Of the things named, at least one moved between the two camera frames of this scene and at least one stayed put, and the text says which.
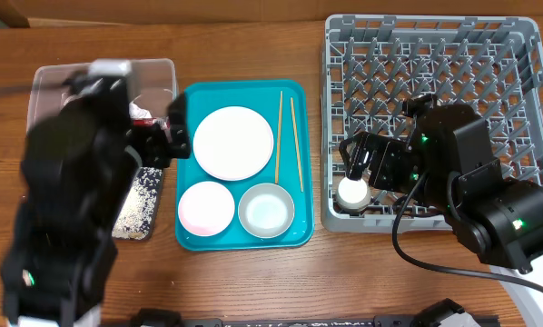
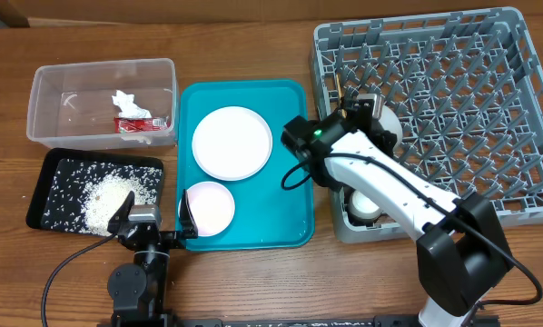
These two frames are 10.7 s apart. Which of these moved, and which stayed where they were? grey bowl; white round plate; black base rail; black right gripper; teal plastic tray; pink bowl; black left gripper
Moved: black right gripper; grey bowl; black left gripper
Stayed: pink bowl; black base rail; teal plastic tray; white round plate
